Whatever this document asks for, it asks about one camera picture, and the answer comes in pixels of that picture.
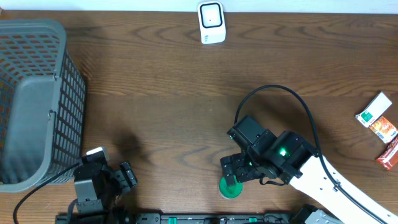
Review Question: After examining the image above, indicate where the red chocolate bar wrapper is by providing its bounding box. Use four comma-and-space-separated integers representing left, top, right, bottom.
376, 137, 397, 170

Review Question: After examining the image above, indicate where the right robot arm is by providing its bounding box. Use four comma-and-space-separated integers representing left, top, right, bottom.
220, 129, 397, 223

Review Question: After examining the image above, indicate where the green lid jar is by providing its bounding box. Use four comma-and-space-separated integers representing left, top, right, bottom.
218, 176, 243, 199

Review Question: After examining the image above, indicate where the black mounting rail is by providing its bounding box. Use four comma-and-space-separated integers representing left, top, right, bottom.
55, 213, 291, 224

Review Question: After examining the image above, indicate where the small orange box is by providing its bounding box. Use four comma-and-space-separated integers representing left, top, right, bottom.
369, 116, 397, 144

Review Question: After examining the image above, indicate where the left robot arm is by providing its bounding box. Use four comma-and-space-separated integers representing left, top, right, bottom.
66, 162, 137, 224

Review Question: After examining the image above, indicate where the white and green carton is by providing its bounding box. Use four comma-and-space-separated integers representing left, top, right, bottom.
355, 91, 392, 128

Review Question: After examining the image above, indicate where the white barcode scanner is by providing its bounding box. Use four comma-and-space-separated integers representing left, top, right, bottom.
197, 1, 226, 45

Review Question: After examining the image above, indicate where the grey plastic mesh basket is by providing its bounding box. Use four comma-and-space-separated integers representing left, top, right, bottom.
1, 19, 86, 193

